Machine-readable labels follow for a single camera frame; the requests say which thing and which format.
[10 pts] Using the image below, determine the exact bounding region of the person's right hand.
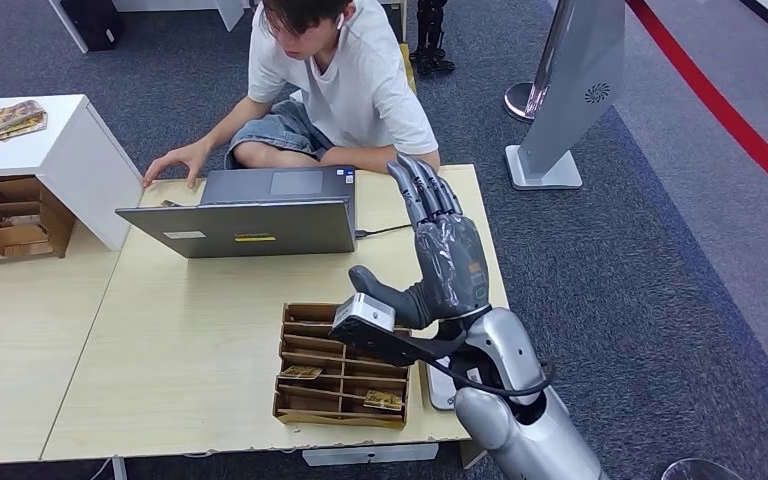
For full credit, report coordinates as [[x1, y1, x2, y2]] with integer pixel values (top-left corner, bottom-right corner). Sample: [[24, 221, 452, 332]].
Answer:
[[142, 140, 213, 190]]

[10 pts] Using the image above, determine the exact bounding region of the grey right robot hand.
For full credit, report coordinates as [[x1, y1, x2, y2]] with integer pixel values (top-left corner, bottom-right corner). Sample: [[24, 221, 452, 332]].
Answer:
[[348, 153, 491, 331]]

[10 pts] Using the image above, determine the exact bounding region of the wooden card organizer tray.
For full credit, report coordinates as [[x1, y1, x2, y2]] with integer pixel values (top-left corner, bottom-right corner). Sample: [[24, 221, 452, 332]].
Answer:
[[272, 302, 412, 431]]

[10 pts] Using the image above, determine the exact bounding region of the white card reader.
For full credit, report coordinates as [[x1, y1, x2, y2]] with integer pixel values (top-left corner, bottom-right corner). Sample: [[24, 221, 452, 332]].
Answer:
[[425, 357, 458, 412]]

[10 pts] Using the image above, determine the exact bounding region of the person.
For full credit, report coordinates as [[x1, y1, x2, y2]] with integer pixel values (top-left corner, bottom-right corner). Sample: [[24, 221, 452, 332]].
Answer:
[[142, 0, 442, 190]]

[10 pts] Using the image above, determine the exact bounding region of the grey laptop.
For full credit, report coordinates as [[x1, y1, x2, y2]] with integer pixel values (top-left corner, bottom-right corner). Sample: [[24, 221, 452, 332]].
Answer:
[[115, 165, 359, 260]]

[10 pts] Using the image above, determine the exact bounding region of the white cabinet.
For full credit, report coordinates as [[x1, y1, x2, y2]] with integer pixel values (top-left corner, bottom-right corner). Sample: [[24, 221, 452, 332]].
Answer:
[[0, 94, 148, 253]]

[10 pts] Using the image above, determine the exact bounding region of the white desk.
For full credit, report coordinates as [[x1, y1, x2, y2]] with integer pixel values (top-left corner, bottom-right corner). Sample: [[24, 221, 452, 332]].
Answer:
[[47, 0, 259, 56]]

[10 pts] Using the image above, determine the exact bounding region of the black box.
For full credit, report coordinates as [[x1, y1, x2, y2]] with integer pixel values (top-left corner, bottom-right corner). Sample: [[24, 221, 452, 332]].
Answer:
[[59, 0, 127, 53]]

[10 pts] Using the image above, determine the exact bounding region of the brown wooden shelf organizer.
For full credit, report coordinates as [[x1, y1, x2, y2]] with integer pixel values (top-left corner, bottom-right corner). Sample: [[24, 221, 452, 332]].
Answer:
[[0, 174, 77, 268]]

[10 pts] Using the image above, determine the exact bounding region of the stack of patterned cards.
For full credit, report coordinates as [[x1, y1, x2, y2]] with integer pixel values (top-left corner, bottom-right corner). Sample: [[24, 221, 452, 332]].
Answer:
[[0, 99, 49, 143]]

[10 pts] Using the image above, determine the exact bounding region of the beige desk side panel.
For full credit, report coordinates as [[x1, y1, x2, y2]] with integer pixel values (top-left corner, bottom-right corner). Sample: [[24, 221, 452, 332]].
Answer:
[[458, 438, 488, 470]]

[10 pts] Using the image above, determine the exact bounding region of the white desk crossbar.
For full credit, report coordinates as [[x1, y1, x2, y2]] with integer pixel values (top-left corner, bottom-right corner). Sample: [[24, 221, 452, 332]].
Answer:
[[301, 443, 440, 468]]

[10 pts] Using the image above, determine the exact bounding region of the grey standing sign panel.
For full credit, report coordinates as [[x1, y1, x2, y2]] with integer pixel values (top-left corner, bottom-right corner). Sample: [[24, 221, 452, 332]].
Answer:
[[504, 0, 627, 192]]

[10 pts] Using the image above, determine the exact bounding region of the black stand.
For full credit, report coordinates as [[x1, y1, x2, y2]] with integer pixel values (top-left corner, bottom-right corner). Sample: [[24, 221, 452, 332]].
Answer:
[[410, 0, 456, 75]]

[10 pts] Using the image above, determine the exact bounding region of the red barrier belt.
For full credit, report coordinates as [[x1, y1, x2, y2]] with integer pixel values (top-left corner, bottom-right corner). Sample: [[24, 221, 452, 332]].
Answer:
[[625, 0, 768, 217]]

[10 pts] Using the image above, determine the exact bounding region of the clear plastic dome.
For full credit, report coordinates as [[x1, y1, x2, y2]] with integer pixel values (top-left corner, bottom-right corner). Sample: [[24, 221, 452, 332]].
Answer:
[[660, 458, 746, 480]]

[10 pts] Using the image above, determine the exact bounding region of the thin black laptop cable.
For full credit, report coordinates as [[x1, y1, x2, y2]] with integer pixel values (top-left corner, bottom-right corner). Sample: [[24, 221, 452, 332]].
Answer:
[[355, 223, 415, 238]]

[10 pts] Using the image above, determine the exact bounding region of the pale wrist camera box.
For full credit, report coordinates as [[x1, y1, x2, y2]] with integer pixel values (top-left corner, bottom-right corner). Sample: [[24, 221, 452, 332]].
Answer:
[[332, 293, 397, 333]]

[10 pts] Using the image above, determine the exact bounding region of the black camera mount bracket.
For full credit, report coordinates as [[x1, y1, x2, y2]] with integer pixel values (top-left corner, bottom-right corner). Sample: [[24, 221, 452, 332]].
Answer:
[[329, 317, 485, 369]]

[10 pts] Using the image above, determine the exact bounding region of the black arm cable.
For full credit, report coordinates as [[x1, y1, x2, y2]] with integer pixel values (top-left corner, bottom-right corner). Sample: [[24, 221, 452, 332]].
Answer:
[[423, 357, 556, 399]]

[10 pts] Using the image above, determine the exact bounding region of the chrome stanchion post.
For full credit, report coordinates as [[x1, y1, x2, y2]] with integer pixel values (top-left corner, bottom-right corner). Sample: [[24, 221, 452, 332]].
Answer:
[[503, 0, 576, 125]]

